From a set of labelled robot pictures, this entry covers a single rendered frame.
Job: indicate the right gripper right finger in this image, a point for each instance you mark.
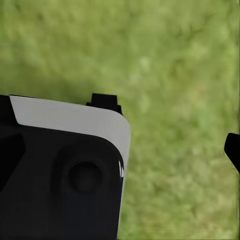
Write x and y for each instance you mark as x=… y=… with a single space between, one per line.
x=232 y=149

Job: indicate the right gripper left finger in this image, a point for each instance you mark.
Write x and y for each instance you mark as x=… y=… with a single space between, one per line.
x=12 y=150

